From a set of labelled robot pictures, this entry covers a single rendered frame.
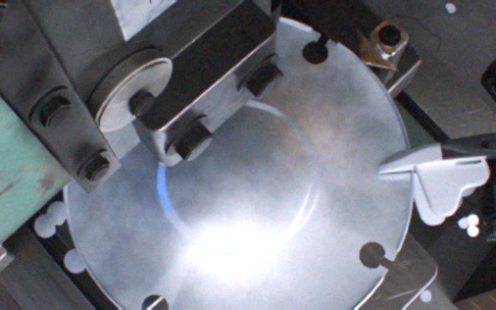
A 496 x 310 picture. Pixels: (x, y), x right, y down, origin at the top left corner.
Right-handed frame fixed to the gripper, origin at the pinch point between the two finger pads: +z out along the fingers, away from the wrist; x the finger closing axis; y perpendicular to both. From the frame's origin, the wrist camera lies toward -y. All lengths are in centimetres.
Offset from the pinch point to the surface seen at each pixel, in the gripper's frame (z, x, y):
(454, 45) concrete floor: -33, 78, -42
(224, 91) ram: 13.2, -16.9, -1.0
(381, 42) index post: -0.3, -1.3, -10.1
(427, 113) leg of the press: -7.5, 14.0, -8.2
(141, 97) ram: 17.7, -22.1, 0.8
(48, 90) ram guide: 19.8, -34.9, 4.7
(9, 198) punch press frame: 22.4, -31.6, 8.1
